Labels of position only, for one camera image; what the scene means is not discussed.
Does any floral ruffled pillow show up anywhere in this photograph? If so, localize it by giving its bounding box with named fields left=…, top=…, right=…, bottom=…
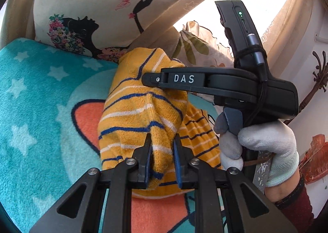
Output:
left=172, top=21, right=233, bottom=68

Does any right hand white glove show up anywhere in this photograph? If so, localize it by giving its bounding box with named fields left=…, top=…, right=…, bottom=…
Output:
left=213, top=113, right=299, bottom=187

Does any right forearm red sleeve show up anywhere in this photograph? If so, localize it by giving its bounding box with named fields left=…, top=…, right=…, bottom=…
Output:
left=265, top=170, right=314, bottom=232

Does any cream cushion with woman print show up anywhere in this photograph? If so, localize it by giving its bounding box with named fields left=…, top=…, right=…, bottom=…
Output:
left=33, top=0, right=179, bottom=62

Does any teal cartoon fleece blanket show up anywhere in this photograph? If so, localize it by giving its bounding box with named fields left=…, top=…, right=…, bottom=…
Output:
left=1, top=38, right=218, bottom=232

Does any yellow striped knit sweater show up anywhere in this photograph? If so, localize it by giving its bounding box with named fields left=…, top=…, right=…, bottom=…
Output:
left=97, top=48, right=221, bottom=199

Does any beige curtain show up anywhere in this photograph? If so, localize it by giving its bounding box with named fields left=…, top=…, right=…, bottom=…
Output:
left=1, top=0, right=313, bottom=77

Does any black camera box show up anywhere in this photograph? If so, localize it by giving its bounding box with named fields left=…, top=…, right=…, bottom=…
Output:
left=215, top=0, right=268, bottom=82

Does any red plastic bag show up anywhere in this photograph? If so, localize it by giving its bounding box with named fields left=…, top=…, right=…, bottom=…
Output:
left=299, top=134, right=328, bottom=184

